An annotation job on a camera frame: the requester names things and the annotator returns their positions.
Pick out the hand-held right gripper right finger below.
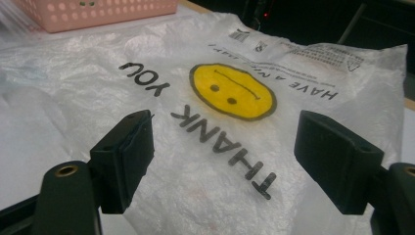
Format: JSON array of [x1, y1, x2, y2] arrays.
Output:
[[293, 110, 386, 215]]

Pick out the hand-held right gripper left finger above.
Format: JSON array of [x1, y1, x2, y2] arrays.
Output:
[[89, 110, 155, 214]]

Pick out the clear smiley plastic bag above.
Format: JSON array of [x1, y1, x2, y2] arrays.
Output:
[[0, 11, 409, 235]]

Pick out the pink perforated plastic basket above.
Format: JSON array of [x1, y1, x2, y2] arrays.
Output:
[[11, 0, 180, 34]]

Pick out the black device with red light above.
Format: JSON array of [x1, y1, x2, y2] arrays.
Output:
[[248, 0, 275, 30]]

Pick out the small clear plastic piece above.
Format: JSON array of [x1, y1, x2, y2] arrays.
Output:
[[0, 0, 45, 37]]

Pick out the white metal table frame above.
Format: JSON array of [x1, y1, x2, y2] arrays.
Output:
[[337, 3, 368, 45]]

